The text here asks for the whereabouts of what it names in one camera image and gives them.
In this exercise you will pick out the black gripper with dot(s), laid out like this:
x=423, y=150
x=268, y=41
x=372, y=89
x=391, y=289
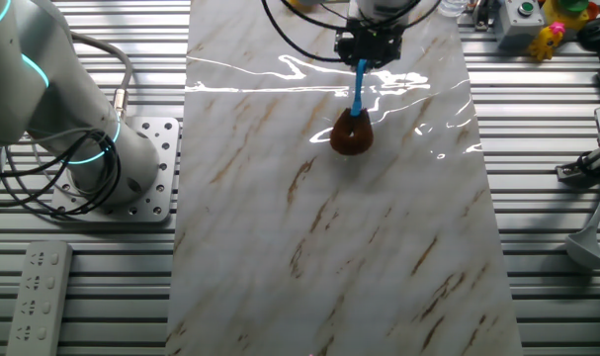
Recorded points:
x=373, y=44

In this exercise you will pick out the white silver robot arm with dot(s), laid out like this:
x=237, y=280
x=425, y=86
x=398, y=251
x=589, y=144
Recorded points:
x=13, y=89

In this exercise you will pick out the clear plastic cup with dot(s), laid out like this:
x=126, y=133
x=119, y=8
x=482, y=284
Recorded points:
x=452, y=7

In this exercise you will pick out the grey box with green button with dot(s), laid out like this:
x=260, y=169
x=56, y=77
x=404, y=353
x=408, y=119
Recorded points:
x=517, y=25

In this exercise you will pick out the marble pattern table sheet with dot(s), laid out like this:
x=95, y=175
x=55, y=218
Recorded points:
x=329, y=247

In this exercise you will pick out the yellow green red toy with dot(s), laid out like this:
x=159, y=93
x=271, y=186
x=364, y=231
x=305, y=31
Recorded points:
x=569, y=12

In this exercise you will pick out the silver robot mounting plate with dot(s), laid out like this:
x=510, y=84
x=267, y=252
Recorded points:
x=163, y=168

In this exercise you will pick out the black computer mouse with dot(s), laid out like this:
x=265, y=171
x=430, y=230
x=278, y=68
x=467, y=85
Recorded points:
x=598, y=34

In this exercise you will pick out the white power strip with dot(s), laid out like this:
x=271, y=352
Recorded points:
x=37, y=301

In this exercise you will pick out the small metal bracket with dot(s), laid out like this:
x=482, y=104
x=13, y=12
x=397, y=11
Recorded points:
x=483, y=15

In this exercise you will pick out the black metal camera clamp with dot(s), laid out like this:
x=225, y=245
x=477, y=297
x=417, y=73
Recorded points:
x=583, y=170

